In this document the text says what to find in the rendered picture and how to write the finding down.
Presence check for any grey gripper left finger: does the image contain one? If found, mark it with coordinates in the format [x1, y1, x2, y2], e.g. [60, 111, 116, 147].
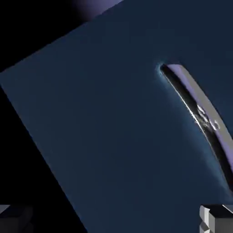
[0, 204, 34, 233]

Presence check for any dark blue drawer front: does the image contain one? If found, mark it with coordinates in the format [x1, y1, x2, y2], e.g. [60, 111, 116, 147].
[0, 0, 233, 233]

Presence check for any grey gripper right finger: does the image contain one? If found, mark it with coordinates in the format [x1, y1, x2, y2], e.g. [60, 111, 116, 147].
[199, 204, 233, 233]

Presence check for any curved shiny metal handle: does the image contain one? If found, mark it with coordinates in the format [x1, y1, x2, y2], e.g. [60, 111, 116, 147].
[159, 63, 233, 193]

